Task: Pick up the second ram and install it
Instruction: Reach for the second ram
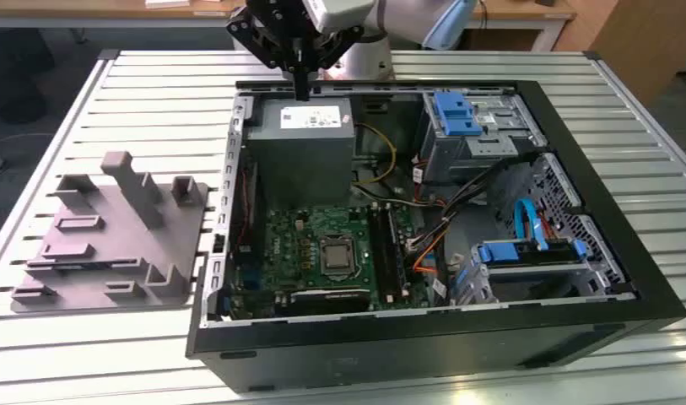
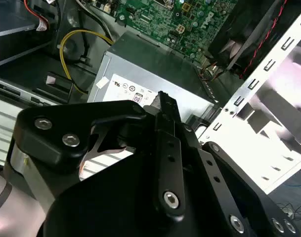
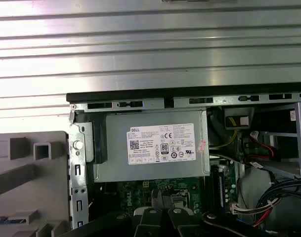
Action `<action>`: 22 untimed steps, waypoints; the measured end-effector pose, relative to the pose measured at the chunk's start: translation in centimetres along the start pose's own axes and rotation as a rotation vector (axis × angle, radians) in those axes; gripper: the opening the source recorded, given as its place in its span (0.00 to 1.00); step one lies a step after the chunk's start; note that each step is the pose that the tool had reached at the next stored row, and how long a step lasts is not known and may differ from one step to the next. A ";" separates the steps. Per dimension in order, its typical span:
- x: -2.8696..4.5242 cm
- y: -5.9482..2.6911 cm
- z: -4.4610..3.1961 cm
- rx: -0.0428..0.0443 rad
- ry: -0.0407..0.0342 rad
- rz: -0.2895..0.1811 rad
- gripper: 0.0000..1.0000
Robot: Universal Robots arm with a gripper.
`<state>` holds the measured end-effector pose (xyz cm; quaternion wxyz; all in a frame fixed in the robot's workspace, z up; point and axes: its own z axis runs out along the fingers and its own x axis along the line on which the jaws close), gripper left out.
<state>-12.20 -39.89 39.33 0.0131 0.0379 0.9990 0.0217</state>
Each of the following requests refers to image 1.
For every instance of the wooden cabinet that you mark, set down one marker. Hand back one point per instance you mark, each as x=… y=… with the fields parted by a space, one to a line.
x=641 y=38

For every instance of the metal drive cage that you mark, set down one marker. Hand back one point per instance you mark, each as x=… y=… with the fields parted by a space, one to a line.
x=489 y=147

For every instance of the blue board connector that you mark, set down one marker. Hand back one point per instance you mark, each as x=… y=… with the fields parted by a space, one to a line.
x=251 y=280

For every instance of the white box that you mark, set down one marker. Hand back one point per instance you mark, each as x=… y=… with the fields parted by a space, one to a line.
x=169 y=3

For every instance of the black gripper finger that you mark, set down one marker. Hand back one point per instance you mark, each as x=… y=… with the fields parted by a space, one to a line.
x=337 y=44
x=253 y=40

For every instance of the grey power supply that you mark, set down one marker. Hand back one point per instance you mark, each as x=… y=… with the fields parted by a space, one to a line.
x=298 y=169

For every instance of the metal disk bay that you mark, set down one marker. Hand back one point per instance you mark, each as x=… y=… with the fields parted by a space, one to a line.
x=545 y=272

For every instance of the green motherboard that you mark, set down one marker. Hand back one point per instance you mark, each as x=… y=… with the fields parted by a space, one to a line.
x=289 y=228

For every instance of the blue plastic drive bracket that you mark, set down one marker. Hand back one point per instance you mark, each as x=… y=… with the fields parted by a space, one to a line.
x=456 y=114

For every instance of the hard disk in blue carrier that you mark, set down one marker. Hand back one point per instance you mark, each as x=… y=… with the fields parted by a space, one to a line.
x=504 y=252

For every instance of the silver CPU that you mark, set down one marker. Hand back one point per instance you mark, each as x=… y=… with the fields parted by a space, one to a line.
x=335 y=256

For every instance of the wooden desk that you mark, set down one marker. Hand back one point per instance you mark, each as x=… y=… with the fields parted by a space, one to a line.
x=517 y=10

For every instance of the grey parts rack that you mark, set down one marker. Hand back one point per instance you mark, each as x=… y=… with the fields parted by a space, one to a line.
x=123 y=244

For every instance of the black PC case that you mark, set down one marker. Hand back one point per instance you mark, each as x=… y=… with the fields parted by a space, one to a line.
x=377 y=358

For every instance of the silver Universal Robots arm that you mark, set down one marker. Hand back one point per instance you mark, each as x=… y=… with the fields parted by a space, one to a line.
x=365 y=55

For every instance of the black graphics card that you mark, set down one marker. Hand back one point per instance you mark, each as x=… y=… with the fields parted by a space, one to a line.
x=326 y=297

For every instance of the installed black RAM stick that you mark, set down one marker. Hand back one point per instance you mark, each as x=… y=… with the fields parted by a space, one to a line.
x=399 y=261

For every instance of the black office chair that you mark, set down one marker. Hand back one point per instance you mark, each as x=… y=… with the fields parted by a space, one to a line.
x=17 y=84

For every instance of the CPU socket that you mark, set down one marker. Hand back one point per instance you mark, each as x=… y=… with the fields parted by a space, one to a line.
x=337 y=276

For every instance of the black RAM slot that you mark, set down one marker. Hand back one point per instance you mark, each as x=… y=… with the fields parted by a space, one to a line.
x=379 y=249

